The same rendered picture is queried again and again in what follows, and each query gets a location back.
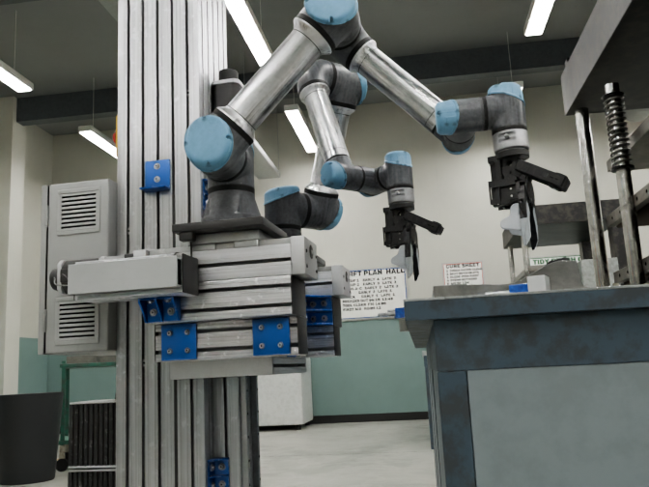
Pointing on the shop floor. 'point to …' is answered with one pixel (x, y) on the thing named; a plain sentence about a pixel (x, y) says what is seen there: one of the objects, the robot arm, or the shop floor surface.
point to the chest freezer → (285, 399)
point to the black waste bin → (29, 437)
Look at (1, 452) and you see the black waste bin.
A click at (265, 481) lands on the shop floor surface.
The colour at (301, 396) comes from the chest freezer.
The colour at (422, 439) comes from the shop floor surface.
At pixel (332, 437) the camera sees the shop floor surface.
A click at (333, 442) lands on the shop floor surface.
